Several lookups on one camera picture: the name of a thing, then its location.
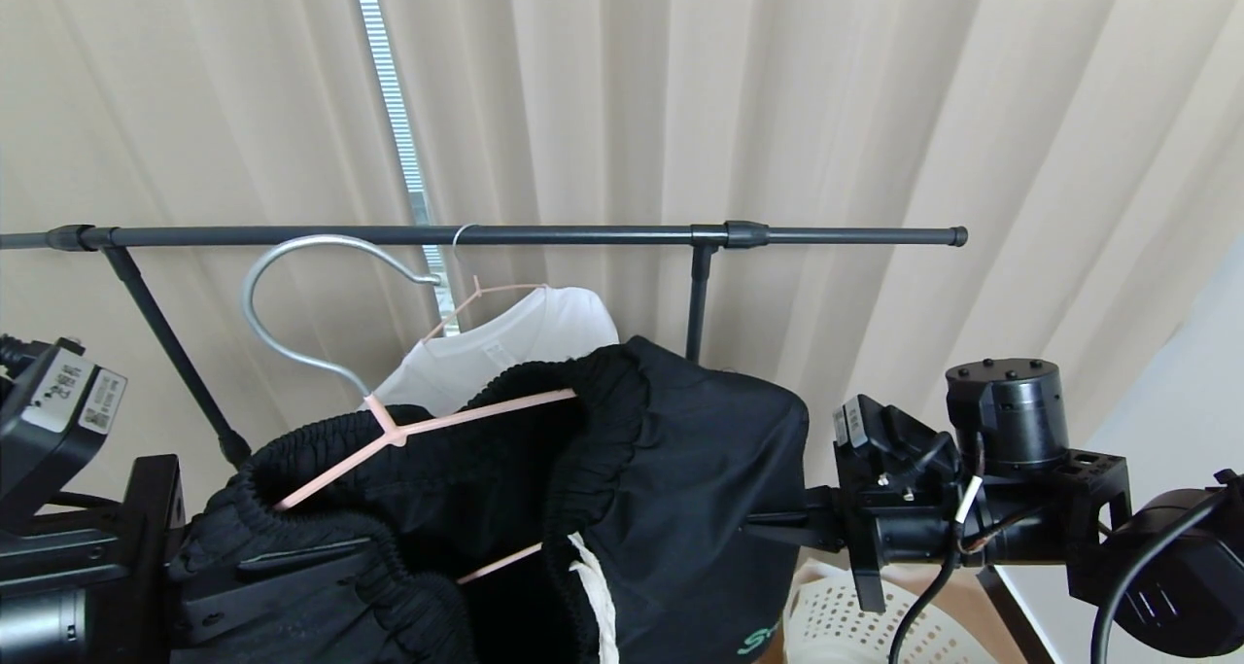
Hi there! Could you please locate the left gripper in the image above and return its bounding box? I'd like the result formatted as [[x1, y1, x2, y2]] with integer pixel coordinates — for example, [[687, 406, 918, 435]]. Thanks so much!
[[0, 455, 186, 664]]

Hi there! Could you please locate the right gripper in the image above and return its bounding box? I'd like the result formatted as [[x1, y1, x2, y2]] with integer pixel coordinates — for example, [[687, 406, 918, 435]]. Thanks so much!
[[839, 487, 975, 614]]

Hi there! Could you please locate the black garment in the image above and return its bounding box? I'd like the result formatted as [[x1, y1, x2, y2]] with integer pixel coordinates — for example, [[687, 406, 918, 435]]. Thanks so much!
[[170, 336, 811, 664]]

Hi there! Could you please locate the pink clothes hanger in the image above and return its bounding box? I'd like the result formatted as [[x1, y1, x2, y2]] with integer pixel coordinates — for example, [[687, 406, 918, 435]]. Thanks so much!
[[423, 225, 545, 344], [241, 234, 579, 584]]

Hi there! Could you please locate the white printed t-shirt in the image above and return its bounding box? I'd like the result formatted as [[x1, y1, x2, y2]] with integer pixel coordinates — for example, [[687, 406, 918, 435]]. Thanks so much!
[[367, 287, 621, 417]]

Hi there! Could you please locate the white laundry basket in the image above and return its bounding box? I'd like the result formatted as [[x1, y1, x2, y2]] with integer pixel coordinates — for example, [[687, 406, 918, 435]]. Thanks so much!
[[782, 559, 1002, 664]]

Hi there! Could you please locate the black clothes rack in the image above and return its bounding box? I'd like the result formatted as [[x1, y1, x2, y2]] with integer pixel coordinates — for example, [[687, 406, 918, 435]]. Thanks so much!
[[0, 222, 970, 471]]

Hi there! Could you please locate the beige curtain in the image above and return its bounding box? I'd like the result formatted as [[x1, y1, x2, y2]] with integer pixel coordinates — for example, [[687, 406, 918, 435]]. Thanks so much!
[[0, 0, 1244, 587]]

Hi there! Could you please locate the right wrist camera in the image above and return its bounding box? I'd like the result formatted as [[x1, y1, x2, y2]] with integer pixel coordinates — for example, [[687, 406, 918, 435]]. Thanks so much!
[[833, 395, 963, 509]]

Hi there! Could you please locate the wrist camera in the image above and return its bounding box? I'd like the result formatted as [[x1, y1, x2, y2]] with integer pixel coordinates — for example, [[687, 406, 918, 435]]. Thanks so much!
[[833, 395, 963, 509], [0, 336, 129, 531]]

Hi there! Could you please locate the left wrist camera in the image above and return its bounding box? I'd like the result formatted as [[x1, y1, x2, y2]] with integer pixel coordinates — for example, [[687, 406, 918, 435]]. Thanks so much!
[[0, 336, 129, 531]]

